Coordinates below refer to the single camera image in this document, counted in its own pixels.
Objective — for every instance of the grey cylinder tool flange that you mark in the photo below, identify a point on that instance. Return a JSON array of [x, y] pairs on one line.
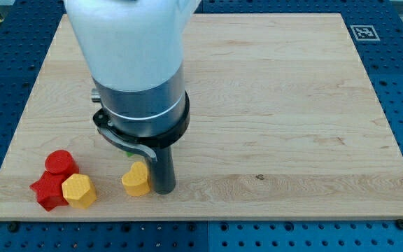
[[156, 117]]

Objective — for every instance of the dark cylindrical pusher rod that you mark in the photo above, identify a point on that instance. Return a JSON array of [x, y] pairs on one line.
[[161, 169]]

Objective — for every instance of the yellow heart block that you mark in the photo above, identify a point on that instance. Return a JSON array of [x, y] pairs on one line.
[[136, 180]]

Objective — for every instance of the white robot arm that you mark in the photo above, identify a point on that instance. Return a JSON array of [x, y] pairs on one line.
[[134, 51]]

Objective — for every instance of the yellow hexagon block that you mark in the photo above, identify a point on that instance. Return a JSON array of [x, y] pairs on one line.
[[79, 191]]

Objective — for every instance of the red cylinder block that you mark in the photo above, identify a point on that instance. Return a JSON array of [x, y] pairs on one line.
[[61, 162]]

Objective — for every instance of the red star block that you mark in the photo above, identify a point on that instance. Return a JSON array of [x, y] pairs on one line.
[[48, 190]]

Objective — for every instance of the wooden board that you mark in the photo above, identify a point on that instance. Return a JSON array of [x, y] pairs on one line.
[[284, 126]]

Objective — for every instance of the fiducial marker tag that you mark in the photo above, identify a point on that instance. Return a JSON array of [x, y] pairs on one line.
[[364, 32]]

